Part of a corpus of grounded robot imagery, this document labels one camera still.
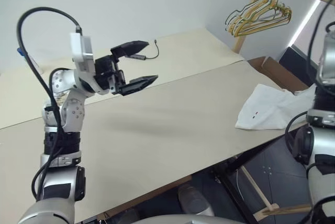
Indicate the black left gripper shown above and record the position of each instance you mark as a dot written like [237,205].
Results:
[104,72]

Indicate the white cloth garment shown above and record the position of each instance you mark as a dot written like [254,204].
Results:
[264,106]

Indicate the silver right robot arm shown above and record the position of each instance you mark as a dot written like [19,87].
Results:
[325,59]

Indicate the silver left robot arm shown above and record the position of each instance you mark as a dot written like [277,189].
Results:
[72,111]

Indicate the white bottle with blue cap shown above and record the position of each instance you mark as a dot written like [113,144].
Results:
[20,52]

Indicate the brown cardboard box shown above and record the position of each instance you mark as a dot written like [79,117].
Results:
[274,71]

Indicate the grey rounded shape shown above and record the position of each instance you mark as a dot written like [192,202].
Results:
[195,200]

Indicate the black case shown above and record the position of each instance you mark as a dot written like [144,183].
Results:
[293,61]

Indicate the grey robot torso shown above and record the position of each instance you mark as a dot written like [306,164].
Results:
[183,220]

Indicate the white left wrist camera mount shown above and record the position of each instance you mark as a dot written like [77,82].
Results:
[83,51]

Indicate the black table frame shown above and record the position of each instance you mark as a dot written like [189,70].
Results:
[230,182]

